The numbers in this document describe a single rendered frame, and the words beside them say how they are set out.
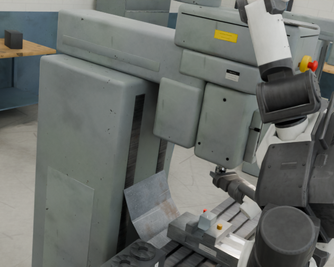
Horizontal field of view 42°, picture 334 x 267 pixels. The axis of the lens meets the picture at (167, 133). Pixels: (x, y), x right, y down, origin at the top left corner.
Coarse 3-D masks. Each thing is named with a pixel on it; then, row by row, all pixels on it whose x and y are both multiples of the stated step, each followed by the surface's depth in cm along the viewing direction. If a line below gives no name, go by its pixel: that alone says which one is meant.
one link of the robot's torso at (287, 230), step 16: (272, 208) 94; (288, 208) 94; (272, 224) 92; (288, 224) 91; (304, 224) 91; (256, 240) 99; (272, 240) 89; (288, 240) 89; (304, 240) 89; (256, 256) 100; (272, 256) 91; (288, 256) 88; (304, 256) 90
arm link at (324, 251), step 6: (318, 246) 148; (324, 246) 146; (330, 246) 146; (318, 252) 148; (324, 252) 147; (330, 252) 147; (312, 258) 149; (318, 258) 148; (324, 258) 147; (330, 258) 149; (318, 264) 149; (324, 264) 149
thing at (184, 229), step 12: (180, 216) 196; (192, 216) 198; (168, 228) 190; (180, 228) 187; (192, 228) 183; (180, 240) 188; (192, 240) 185; (228, 240) 184; (240, 240) 185; (204, 252) 182; (216, 252) 179; (228, 252) 176; (240, 252) 177; (228, 264) 177
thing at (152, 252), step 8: (136, 240) 155; (128, 248) 149; (136, 248) 148; (144, 248) 150; (152, 248) 149; (120, 256) 143; (128, 256) 143; (136, 256) 144; (144, 256) 145; (152, 256) 146; (160, 256) 148; (104, 264) 140; (112, 264) 138; (120, 264) 141; (128, 264) 142; (136, 264) 140; (144, 264) 143; (152, 264) 144; (160, 264) 149
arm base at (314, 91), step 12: (312, 72) 113; (312, 84) 110; (264, 96) 115; (312, 96) 109; (264, 108) 115; (288, 108) 112; (300, 108) 111; (312, 108) 110; (264, 120) 115; (276, 120) 114
